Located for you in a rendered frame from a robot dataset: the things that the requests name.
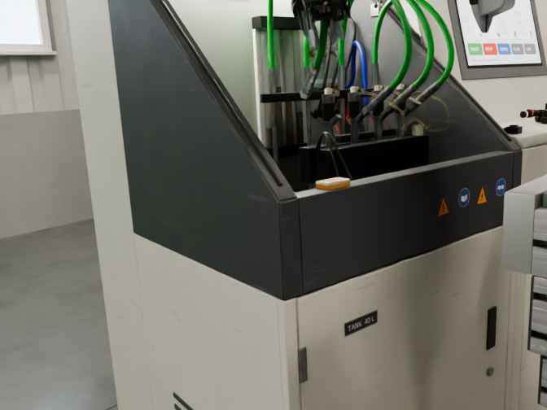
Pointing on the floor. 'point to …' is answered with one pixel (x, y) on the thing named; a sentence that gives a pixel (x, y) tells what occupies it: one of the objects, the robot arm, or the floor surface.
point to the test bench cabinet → (225, 338)
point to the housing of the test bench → (110, 199)
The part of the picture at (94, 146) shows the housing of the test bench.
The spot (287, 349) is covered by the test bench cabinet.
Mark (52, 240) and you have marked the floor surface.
